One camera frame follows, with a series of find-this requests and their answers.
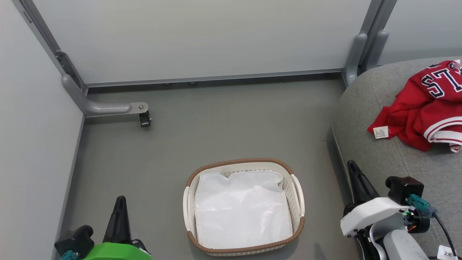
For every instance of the grey fabric sofa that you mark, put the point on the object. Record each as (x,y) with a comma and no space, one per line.
(379,151)

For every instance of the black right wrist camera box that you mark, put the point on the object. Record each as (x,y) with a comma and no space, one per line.
(404,189)

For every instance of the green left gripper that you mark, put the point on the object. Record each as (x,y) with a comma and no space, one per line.
(115,252)

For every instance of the grey partition leg with caster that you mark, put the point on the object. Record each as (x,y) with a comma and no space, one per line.
(104,107)

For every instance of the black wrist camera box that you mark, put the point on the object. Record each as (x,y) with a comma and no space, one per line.
(74,240)
(404,189)

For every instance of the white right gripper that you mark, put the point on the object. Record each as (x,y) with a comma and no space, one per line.
(371,215)

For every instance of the white woven laundry basket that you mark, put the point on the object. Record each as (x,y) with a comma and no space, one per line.
(245,161)

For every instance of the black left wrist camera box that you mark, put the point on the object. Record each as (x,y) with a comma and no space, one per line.
(74,240)

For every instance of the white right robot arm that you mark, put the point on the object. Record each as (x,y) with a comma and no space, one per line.
(400,245)

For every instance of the dark metal partition bracket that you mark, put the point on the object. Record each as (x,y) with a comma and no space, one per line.
(70,70)

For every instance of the grey partition post foot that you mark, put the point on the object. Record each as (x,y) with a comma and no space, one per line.
(378,47)
(355,57)

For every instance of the white sheet basket liner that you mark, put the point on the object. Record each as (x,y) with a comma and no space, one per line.
(242,213)

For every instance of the red basketball jersey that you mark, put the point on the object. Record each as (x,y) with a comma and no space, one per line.
(415,115)

